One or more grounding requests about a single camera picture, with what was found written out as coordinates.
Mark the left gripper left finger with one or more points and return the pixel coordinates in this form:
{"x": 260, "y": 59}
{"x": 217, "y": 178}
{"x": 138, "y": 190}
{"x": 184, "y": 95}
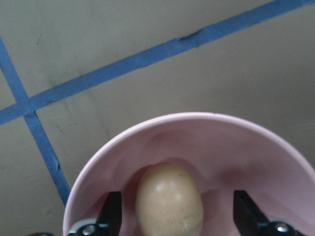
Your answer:
{"x": 107, "y": 223}

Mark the brown egg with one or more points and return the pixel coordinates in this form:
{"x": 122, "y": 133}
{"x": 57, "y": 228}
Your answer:
{"x": 168, "y": 202}

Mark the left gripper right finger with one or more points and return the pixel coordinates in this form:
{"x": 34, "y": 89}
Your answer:
{"x": 251, "y": 221}

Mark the pink bowl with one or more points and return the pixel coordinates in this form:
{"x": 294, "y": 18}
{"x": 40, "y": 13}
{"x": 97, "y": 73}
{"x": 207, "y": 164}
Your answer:
{"x": 222, "y": 153}

